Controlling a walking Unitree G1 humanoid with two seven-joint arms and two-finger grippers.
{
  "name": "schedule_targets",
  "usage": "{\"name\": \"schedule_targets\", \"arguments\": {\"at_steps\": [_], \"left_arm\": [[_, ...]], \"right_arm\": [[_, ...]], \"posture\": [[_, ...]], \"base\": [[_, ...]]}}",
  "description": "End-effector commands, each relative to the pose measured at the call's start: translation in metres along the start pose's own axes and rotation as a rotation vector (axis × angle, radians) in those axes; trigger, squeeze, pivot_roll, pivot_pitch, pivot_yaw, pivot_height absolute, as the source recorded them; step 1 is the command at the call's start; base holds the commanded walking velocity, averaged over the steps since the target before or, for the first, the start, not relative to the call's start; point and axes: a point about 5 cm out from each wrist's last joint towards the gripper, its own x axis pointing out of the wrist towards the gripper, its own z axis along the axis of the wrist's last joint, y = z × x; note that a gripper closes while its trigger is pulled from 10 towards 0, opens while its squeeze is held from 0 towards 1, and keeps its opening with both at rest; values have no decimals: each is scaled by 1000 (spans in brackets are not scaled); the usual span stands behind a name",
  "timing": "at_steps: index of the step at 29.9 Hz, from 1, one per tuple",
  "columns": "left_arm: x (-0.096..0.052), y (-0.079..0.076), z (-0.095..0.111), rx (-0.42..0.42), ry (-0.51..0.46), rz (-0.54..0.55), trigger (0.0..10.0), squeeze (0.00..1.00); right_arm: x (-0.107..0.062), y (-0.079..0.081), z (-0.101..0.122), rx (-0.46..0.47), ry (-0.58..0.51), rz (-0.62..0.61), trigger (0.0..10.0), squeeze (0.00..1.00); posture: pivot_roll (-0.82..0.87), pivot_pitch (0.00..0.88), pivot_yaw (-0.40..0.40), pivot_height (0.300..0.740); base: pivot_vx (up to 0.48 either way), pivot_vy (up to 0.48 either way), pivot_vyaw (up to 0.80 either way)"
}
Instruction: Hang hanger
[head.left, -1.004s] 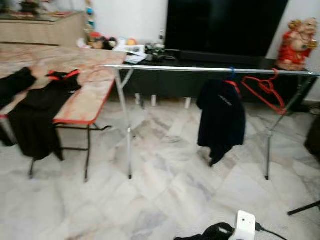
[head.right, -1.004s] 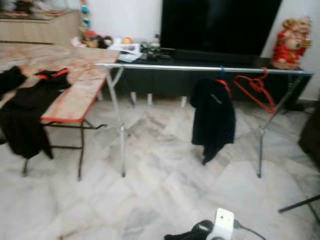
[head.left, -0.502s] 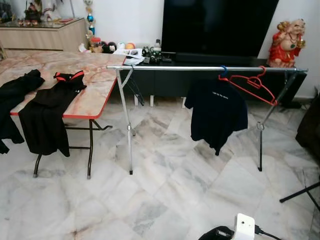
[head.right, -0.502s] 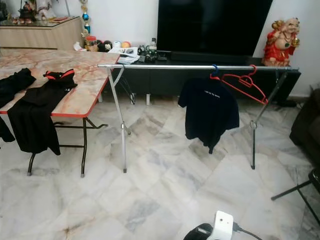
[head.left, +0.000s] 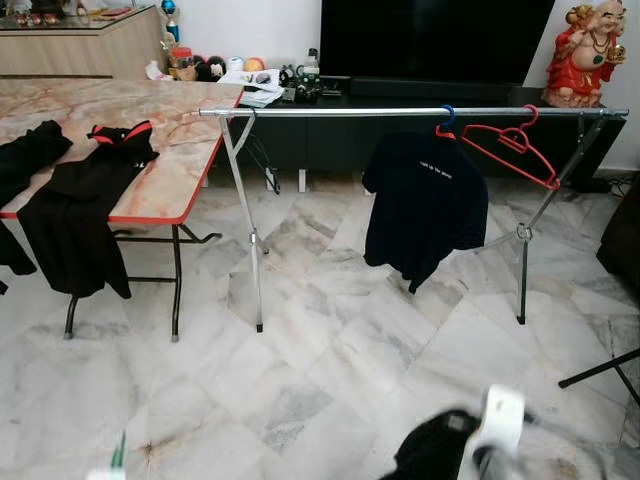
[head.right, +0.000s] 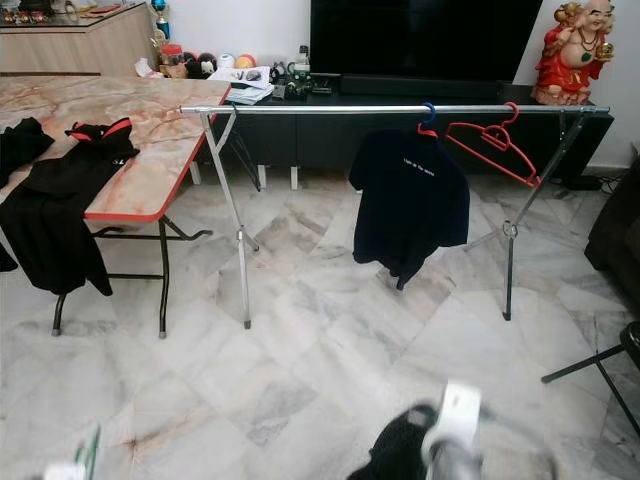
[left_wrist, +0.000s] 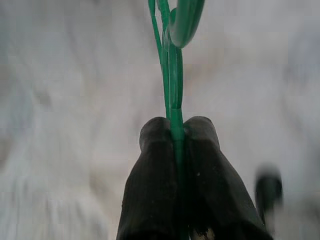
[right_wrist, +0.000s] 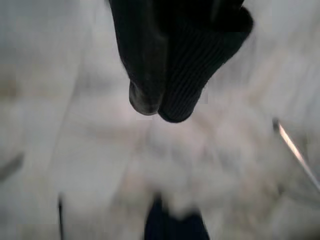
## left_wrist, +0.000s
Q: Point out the green plastic hanger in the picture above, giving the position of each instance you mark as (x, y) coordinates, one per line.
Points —
(175, 75)

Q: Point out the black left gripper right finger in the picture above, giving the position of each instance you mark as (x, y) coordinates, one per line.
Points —
(215, 187)

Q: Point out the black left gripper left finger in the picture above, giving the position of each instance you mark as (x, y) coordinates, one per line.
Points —
(152, 187)

